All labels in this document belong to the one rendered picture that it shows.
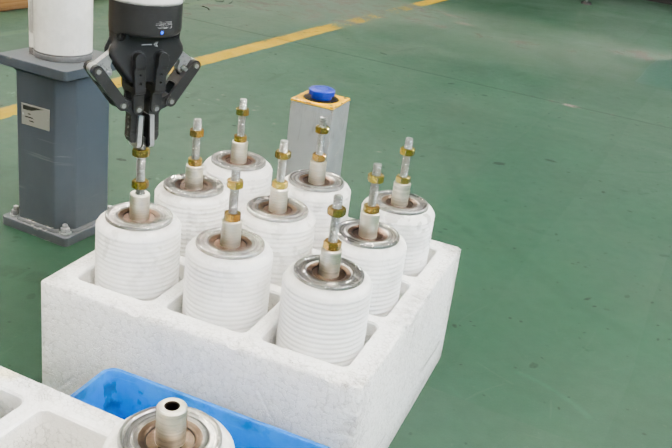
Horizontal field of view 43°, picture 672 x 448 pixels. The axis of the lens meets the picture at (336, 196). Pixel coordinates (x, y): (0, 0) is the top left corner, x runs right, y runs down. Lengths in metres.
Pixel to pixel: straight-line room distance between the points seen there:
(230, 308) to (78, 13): 0.66
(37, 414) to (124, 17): 0.39
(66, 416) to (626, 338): 0.93
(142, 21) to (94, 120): 0.60
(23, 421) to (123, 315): 0.20
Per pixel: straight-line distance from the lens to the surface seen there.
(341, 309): 0.87
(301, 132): 1.29
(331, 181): 1.15
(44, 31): 1.45
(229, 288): 0.92
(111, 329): 0.98
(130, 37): 0.92
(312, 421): 0.90
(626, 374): 1.36
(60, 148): 1.46
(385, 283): 0.99
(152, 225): 0.98
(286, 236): 1.01
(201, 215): 1.06
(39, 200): 1.52
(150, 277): 0.99
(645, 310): 1.57
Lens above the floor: 0.66
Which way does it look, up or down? 22 degrees down
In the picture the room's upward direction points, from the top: 7 degrees clockwise
